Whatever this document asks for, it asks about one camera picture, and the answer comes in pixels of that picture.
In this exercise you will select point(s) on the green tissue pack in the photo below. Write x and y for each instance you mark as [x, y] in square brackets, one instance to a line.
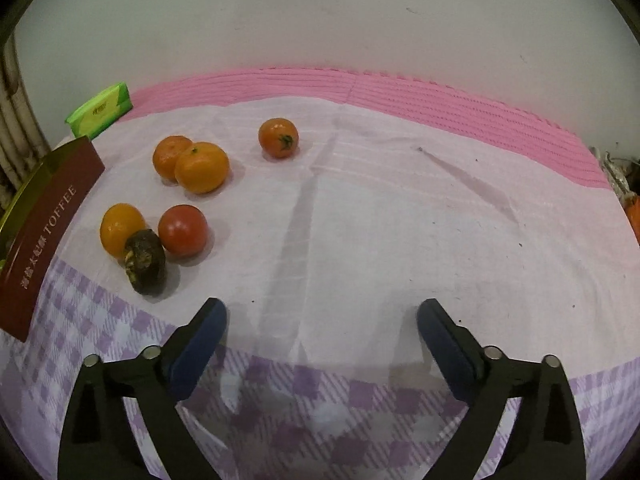
[100, 112]

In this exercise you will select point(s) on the small orange tomato far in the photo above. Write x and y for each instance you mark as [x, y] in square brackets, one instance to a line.
[278, 137]

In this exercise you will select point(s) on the orange mandarin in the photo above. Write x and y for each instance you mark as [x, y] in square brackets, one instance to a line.
[166, 154]
[202, 168]

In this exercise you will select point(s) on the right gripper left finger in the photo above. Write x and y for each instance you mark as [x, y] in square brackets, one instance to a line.
[97, 441]

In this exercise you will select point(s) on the beige radiator pipes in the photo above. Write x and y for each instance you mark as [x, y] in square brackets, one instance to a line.
[22, 142]

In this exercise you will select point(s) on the dark passion fruit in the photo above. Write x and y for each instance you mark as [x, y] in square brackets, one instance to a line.
[145, 262]

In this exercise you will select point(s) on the red gold toffee tin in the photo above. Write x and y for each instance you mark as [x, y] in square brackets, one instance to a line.
[35, 223]

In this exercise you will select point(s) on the yellow orange fruit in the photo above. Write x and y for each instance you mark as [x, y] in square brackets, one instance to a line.
[117, 225]

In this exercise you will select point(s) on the orange plastic bag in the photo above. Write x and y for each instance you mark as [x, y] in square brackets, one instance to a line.
[632, 211]

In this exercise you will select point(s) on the red tomato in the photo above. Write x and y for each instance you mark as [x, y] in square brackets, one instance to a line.
[183, 231]

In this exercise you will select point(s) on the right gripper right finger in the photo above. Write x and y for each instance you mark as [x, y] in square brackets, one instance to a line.
[546, 440]

